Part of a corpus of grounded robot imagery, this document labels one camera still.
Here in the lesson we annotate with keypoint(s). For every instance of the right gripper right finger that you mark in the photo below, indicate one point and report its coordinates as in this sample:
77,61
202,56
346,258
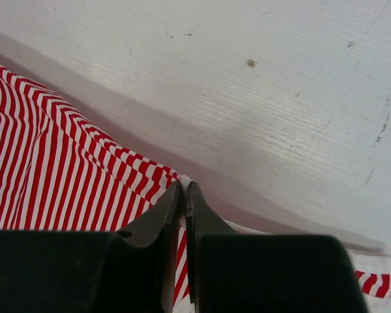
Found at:
206,230

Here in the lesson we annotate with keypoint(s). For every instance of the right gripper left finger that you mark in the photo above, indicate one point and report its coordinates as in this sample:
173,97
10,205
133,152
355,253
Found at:
149,254

